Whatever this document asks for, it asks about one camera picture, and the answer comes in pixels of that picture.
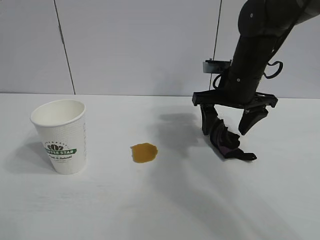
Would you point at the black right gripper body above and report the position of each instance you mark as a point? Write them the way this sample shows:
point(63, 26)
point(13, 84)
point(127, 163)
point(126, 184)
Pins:
point(237, 95)

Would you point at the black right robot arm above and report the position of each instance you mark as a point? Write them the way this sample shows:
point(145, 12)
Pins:
point(252, 45)

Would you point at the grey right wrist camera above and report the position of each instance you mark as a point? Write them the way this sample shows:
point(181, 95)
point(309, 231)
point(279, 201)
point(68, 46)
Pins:
point(215, 67)

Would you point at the brown coffee spill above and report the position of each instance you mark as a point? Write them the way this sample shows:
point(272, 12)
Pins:
point(145, 153)

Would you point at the white paper coffee cup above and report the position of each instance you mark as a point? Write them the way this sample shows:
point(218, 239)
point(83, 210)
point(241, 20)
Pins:
point(65, 140)

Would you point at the purple and black cloth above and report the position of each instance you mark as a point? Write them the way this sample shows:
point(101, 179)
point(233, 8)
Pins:
point(230, 145)

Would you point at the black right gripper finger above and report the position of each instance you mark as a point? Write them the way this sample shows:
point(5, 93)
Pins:
point(207, 120)
point(251, 120)

